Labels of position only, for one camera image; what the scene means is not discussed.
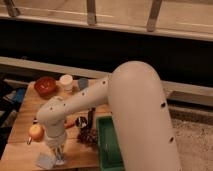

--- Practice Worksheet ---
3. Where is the orange carrot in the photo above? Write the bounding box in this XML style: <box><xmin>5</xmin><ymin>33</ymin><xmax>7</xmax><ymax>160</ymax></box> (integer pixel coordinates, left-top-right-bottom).
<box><xmin>64</xmin><ymin>120</ymin><xmax>75</xmax><ymax>129</ymax></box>

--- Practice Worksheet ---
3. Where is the black handled utensil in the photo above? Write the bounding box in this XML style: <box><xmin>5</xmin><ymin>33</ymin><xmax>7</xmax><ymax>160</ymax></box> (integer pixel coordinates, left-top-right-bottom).
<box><xmin>87</xmin><ymin>108</ymin><xmax>96</xmax><ymax>129</ymax></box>

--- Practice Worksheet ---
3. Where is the yellow apple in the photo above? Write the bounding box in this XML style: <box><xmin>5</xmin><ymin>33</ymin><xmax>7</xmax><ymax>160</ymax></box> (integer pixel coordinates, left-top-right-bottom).
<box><xmin>28</xmin><ymin>124</ymin><xmax>44</xmax><ymax>141</ymax></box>

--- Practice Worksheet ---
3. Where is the bunch of dark grapes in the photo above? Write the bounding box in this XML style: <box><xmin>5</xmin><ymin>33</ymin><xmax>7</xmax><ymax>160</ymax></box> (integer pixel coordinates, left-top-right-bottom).
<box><xmin>77</xmin><ymin>129</ymin><xmax>98</xmax><ymax>149</ymax></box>

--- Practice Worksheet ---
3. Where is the red bowl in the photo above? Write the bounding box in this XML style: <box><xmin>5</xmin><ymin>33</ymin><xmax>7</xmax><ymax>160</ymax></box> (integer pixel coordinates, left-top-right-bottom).
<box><xmin>34</xmin><ymin>76</ymin><xmax>56</xmax><ymax>96</ymax></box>

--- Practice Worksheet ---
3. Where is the small knife under apple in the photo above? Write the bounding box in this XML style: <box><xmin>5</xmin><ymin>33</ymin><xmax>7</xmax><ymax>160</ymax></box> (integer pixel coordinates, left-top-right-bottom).
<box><xmin>26</xmin><ymin>117</ymin><xmax>39</xmax><ymax>146</ymax></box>

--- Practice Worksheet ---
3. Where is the green plastic tray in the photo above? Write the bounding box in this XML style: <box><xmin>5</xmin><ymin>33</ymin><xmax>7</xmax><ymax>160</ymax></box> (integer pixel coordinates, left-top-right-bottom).
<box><xmin>96</xmin><ymin>116</ymin><xmax>124</xmax><ymax>171</ymax></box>

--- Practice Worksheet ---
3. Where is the light blue towel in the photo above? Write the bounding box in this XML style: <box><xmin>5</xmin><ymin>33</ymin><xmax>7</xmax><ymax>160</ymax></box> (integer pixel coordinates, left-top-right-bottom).
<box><xmin>36</xmin><ymin>153</ymin><xmax>55</xmax><ymax>170</ymax></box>

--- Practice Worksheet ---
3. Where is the round black white object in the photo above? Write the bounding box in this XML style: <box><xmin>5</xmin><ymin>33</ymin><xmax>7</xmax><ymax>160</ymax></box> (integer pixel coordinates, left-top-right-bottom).
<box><xmin>75</xmin><ymin>116</ymin><xmax>87</xmax><ymax>128</ymax></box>

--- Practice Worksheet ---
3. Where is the white cup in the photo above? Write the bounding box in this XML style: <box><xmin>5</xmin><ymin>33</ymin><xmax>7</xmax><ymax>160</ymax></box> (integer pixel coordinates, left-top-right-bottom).
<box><xmin>59</xmin><ymin>74</ymin><xmax>73</xmax><ymax>91</ymax></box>

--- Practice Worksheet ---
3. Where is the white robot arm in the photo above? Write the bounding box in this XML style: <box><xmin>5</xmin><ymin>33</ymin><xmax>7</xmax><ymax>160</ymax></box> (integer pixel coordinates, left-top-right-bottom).
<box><xmin>37</xmin><ymin>61</ymin><xmax>182</xmax><ymax>171</ymax></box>

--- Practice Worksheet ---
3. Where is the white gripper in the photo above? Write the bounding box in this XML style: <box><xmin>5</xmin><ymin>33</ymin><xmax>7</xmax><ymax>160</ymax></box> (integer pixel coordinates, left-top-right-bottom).
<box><xmin>45</xmin><ymin>132</ymin><xmax>67</xmax><ymax>165</ymax></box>

